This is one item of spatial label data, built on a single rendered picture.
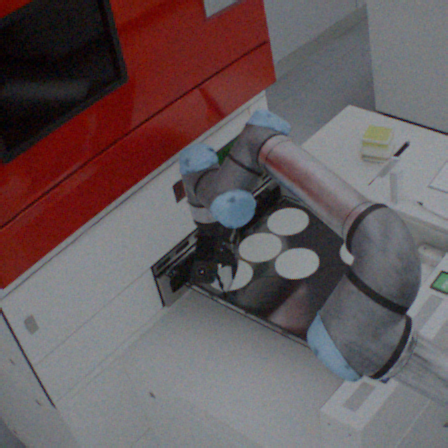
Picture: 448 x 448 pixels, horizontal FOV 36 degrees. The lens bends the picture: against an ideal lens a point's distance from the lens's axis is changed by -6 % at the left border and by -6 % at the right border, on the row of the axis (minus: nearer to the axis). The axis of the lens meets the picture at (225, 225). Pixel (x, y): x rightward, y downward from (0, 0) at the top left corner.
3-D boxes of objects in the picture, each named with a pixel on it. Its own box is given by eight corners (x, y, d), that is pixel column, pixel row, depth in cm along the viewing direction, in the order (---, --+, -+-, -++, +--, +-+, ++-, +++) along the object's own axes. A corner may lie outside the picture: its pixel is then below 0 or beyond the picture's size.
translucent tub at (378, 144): (361, 160, 180) (359, 138, 176) (369, 144, 185) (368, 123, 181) (389, 165, 177) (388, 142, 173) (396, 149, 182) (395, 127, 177)
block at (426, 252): (415, 259, 162) (416, 250, 160) (422, 251, 163) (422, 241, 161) (444, 271, 157) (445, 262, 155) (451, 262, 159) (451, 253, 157)
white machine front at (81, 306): (51, 405, 153) (-17, 279, 128) (276, 205, 195) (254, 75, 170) (59, 412, 151) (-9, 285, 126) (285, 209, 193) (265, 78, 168)
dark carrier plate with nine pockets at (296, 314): (191, 282, 166) (191, 281, 166) (283, 200, 184) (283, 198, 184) (313, 343, 146) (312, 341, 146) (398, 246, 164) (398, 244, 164)
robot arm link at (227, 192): (244, 172, 128) (215, 146, 135) (213, 226, 130) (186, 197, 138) (275, 185, 133) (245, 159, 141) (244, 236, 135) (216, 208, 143)
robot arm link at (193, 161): (187, 170, 135) (169, 151, 141) (198, 215, 142) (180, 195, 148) (224, 153, 137) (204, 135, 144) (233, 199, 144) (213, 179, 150)
